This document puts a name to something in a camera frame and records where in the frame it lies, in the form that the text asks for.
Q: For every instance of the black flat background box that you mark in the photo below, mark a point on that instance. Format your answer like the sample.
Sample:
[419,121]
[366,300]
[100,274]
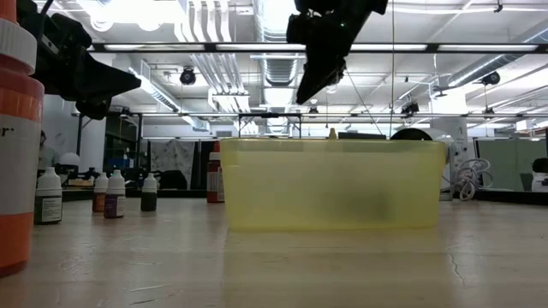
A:
[364,135]

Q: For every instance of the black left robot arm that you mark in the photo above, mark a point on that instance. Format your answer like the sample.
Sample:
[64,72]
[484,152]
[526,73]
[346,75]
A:
[27,10]

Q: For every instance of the black office chair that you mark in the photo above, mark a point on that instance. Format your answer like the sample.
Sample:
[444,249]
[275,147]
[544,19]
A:
[173,181]

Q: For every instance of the black aluminium rig frame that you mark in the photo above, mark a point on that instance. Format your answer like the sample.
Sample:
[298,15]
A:
[171,47]

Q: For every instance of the small purple coloring bottle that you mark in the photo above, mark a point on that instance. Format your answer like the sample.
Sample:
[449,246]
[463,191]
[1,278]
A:
[114,188]

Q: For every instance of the small dark coloring bottle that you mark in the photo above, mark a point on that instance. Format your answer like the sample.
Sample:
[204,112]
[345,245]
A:
[148,201]

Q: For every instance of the silver ceiling ventilation duct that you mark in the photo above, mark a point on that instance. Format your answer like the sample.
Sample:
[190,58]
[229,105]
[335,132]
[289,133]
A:
[278,70]

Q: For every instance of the yellow translucent plastic bin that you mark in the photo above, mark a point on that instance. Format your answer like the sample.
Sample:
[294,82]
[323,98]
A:
[278,184]

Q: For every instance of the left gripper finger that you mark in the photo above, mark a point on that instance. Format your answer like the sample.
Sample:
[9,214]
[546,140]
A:
[103,83]

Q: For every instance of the small green coloring bottle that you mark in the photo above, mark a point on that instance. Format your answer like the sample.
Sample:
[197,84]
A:
[48,188]

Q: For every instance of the large crimson coloring bottle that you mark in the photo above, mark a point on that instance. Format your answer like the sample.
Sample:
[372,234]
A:
[214,179]

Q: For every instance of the white dome-shaped object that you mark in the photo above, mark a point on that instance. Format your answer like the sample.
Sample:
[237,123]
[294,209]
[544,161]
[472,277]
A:
[69,159]

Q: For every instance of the large red-orange coloring bottle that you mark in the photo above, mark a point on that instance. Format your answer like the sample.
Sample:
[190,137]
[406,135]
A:
[17,171]

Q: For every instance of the black shelving unit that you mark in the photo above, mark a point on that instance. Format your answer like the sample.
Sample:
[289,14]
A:
[115,132]

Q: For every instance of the grey marbled backdrop panel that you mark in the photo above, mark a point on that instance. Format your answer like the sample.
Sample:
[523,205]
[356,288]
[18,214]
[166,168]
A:
[175,156]

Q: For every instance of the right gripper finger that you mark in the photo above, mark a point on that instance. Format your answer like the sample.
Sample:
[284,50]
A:
[314,79]

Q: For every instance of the black ceiling-hung camera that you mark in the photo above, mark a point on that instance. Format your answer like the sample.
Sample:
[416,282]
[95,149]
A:
[491,78]
[187,76]

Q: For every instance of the grey-green partition curtain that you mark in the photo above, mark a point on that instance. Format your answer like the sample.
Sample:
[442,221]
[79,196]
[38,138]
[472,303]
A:
[496,158]

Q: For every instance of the small orange coloring bottle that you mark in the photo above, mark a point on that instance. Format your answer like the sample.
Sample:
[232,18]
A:
[99,201]

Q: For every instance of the person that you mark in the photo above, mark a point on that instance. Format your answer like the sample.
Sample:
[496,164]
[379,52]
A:
[540,179]
[47,156]

